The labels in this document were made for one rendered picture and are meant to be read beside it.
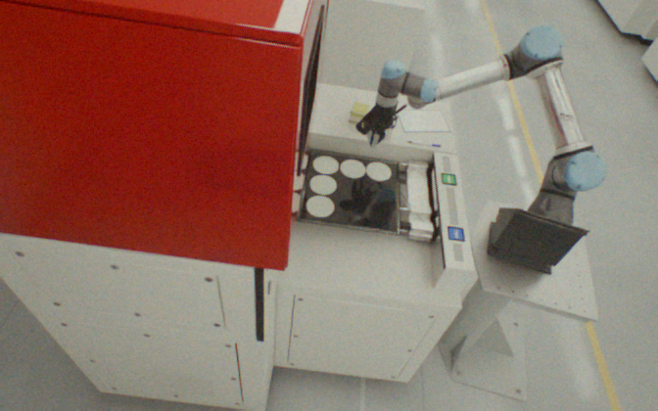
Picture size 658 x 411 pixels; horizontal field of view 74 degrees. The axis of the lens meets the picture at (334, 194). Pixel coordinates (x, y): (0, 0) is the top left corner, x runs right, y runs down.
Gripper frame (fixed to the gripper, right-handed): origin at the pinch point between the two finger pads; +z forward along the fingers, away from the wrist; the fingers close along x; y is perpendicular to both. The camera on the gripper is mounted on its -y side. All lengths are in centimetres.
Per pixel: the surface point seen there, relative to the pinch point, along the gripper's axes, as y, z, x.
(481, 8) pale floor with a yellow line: 362, 99, 170
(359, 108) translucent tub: 8.2, -4.0, 16.4
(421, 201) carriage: 5.3, 11.3, -26.0
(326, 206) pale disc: -28.2, 9.3, -8.4
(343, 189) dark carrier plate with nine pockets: -17.4, 9.4, -5.2
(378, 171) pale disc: 0.5, 9.2, -6.2
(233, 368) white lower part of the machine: -80, 43, -26
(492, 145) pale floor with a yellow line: 173, 99, 18
